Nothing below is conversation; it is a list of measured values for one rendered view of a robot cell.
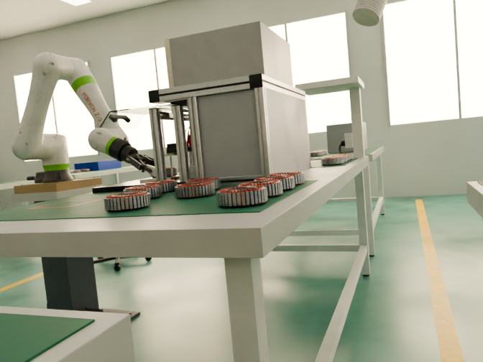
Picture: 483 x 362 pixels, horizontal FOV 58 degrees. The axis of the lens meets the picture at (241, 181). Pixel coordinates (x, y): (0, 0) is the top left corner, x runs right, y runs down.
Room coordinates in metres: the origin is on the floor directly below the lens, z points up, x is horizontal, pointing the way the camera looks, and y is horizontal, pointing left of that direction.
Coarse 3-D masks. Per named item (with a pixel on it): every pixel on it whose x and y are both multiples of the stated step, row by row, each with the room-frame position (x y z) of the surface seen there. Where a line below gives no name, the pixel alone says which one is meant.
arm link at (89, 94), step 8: (80, 88) 2.11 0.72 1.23; (88, 88) 2.11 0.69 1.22; (96, 88) 2.14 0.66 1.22; (80, 96) 2.11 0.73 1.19; (88, 96) 2.10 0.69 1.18; (96, 96) 2.11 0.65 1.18; (88, 104) 2.10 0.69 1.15; (96, 104) 2.09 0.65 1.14; (104, 104) 2.12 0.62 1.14; (96, 112) 2.09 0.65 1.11; (104, 112) 2.09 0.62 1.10; (96, 120) 2.09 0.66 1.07; (112, 128) 2.06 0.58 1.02; (120, 136) 2.04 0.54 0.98
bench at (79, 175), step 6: (120, 168) 5.81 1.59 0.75; (126, 168) 5.71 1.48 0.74; (132, 168) 5.83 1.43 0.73; (72, 174) 5.10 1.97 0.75; (78, 174) 4.89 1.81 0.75; (84, 174) 4.95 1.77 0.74; (90, 174) 5.04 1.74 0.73; (96, 174) 5.14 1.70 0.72; (102, 174) 5.24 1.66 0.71; (108, 174) 5.34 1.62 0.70; (114, 174) 6.81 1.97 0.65; (114, 180) 6.81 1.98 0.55; (24, 204) 5.14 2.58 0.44
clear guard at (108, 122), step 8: (160, 104) 1.64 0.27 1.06; (168, 104) 1.63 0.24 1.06; (176, 104) 1.67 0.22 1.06; (112, 112) 1.73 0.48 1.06; (120, 112) 1.75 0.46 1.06; (128, 112) 1.78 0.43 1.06; (136, 112) 1.81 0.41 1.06; (144, 112) 1.84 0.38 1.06; (104, 120) 1.73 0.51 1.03; (112, 120) 1.77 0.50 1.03; (120, 120) 1.82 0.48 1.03; (128, 120) 1.87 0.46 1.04; (136, 120) 1.92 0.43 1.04; (120, 128) 1.86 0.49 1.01; (128, 128) 1.91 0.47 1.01
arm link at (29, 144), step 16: (48, 64) 1.99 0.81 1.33; (64, 64) 2.06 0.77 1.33; (32, 80) 2.01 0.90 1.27; (48, 80) 2.01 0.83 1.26; (32, 96) 2.02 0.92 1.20; (48, 96) 2.05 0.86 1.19; (32, 112) 2.04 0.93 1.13; (32, 128) 2.05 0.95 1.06; (16, 144) 2.06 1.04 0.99; (32, 144) 2.07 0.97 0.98; (48, 144) 2.16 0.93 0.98
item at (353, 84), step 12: (300, 84) 2.49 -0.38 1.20; (312, 84) 2.47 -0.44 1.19; (324, 84) 2.44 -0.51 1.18; (336, 84) 2.42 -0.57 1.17; (348, 84) 2.43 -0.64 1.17; (360, 84) 2.49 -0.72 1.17; (360, 96) 2.65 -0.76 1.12; (360, 108) 2.62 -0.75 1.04; (360, 120) 2.62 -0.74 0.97; (360, 132) 2.62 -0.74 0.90; (348, 144) 2.64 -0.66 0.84; (360, 144) 2.62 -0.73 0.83; (360, 156) 2.63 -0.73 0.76
